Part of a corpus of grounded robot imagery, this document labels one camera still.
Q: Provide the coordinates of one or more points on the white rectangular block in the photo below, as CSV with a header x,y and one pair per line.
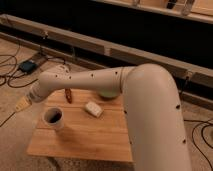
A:
x,y
93,108

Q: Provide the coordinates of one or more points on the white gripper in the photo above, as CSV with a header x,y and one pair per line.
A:
x,y
34,95

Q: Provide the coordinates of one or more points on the green ceramic bowl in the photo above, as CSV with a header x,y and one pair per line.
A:
x,y
108,94

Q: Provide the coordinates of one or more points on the wooden table board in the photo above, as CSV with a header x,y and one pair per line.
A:
x,y
83,135

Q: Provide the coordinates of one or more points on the black power adapter box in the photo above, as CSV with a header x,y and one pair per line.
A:
x,y
27,66

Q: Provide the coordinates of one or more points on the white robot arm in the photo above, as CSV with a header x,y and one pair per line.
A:
x,y
151,103

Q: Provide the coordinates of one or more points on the brown red oblong object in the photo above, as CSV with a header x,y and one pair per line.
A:
x,y
68,95

